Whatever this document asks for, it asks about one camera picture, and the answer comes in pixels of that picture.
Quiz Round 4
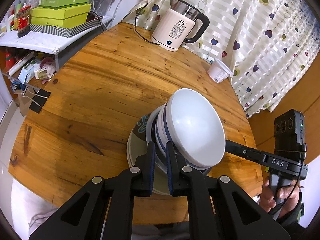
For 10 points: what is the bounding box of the white plastic tub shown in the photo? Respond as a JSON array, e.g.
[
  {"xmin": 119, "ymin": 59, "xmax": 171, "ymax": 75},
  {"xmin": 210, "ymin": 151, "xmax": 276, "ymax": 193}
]
[{"xmin": 207, "ymin": 57, "xmax": 233, "ymax": 83}]

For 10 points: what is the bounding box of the black binder clip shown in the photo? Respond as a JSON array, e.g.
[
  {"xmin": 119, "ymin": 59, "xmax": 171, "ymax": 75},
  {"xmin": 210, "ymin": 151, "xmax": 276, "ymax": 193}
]
[
  {"xmin": 22, "ymin": 87, "xmax": 52, "ymax": 100},
  {"xmin": 24, "ymin": 94, "xmax": 48, "ymax": 113}
]

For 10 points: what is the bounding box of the cream electric kettle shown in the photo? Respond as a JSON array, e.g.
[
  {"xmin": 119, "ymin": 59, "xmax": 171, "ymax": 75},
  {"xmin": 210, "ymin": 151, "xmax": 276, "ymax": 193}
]
[{"xmin": 150, "ymin": 0, "xmax": 210, "ymax": 52}]

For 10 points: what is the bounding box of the white shelf board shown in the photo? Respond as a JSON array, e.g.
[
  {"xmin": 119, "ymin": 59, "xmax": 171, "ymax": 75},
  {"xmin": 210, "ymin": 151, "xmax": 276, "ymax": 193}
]
[{"xmin": 0, "ymin": 12, "xmax": 120, "ymax": 73}]

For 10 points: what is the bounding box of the heart print curtain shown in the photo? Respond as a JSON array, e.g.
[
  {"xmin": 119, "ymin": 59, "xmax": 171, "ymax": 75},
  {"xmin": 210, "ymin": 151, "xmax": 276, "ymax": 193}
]
[{"xmin": 120, "ymin": 0, "xmax": 320, "ymax": 119}]

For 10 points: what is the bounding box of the grey zigzag striped box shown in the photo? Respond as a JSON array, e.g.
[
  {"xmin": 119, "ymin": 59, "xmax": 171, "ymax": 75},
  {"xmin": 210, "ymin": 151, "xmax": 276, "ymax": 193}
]
[{"xmin": 30, "ymin": 15, "xmax": 103, "ymax": 38}]

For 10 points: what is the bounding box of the black kettle power cable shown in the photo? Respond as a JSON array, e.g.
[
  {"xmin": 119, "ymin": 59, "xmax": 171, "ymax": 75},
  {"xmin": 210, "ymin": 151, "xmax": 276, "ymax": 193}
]
[{"xmin": 134, "ymin": 4, "xmax": 161, "ymax": 47}]

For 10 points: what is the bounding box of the wet wipes packet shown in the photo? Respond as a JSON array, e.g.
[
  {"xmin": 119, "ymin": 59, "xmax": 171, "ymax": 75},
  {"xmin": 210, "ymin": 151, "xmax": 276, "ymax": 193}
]
[{"xmin": 17, "ymin": 59, "xmax": 42, "ymax": 83}]

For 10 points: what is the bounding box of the person's right hand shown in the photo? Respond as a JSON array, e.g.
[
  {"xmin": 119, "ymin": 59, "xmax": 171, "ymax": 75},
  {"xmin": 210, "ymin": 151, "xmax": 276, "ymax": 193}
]
[{"xmin": 261, "ymin": 177, "xmax": 301, "ymax": 217}]

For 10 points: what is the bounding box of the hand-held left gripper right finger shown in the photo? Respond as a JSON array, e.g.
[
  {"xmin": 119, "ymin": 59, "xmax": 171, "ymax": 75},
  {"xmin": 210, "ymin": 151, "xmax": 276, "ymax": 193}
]
[{"xmin": 165, "ymin": 141, "xmax": 292, "ymax": 240}]

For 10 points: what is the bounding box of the stainless steel bowl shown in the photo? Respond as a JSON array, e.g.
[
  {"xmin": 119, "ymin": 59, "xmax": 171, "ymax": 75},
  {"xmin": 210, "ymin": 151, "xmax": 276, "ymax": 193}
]
[{"xmin": 145, "ymin": 110, "xmax": 213, "ymax": 178}]

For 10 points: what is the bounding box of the red bottle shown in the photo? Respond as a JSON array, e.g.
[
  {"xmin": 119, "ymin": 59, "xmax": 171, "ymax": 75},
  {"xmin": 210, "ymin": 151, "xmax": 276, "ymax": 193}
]
[{"xmin": 5, "ymin": 51, "xmax": 15, "ymax": 68}]

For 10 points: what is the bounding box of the black data cable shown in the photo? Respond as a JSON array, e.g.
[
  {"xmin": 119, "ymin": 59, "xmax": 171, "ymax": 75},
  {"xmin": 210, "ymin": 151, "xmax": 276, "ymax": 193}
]
[{"xmin": 269, "ymin": 142, "xmax": 308, "ymax": 215}]

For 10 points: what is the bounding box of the beige plate blue motif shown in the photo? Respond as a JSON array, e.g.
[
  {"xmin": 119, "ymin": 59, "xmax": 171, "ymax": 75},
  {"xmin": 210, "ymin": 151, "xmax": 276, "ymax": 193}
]
[
  {"xmin": 126, "ymin": 135, "xmax": 173, "ymax": 196},
  {"xmin": 126, "ymin": 130, "xmax": 173, "ymax": 194},
  {"xmin": 127, "ymin": 115, "xmax": 173, "ymax": 193}
]

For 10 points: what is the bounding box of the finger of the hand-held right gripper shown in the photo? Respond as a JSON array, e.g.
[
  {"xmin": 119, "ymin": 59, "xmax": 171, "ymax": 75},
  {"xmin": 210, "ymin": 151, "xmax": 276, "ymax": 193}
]
[{"xmin": 225, "ymin": 140, "xmax": 269, "ymax": 167}]

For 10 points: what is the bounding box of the white bowl blue band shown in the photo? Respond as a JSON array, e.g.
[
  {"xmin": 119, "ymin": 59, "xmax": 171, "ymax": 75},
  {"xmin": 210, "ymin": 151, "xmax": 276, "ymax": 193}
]
[
  {"xmin": 164, "ymin": 88, "xmax": 225, "ymax": 168},
  {"xmin": 154, "ymin": 105, "xmax": 208, "ymax": 174}
]

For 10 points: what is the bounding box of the person's right forearm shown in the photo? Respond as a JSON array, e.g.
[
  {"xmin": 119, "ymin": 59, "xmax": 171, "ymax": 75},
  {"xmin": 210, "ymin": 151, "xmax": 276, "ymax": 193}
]
[{"xmin": 276, "ymin": 197, "xmax": 311, "ymax": 230}]

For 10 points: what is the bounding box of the brown paper bag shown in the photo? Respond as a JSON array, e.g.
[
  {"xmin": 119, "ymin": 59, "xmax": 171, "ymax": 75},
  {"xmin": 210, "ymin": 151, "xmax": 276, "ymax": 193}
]
[{"xmin": 19, "ymin": 95, "xmax": 34, "ymax": 117}]

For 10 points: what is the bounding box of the flat green box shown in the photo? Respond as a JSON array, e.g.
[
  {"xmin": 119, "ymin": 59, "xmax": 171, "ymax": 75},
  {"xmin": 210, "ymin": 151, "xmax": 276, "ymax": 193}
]
[{"xmin": 39, "ymin": 0, "xmax": 92, "ymax": 8}]

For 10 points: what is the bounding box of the large green box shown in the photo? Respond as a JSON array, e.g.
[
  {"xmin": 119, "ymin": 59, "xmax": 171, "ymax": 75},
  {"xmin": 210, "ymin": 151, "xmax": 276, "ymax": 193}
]
[{"xmin": 30, "ymin": 4, "xmax": 92, "ymax": 28}]

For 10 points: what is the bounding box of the pink cup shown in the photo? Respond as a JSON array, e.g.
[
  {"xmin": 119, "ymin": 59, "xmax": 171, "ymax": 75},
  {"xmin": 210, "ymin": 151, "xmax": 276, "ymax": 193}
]
[{"xmin": 40, "ymin": 57, "xmax": 57, "ymax": 79}]

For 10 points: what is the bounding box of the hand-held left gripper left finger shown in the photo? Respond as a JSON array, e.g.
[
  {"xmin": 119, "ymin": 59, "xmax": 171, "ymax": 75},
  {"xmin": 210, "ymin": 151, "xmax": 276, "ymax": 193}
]
[{"xmin": 29, "ymin": 141, "xmax": 157, "ymax": 240}]

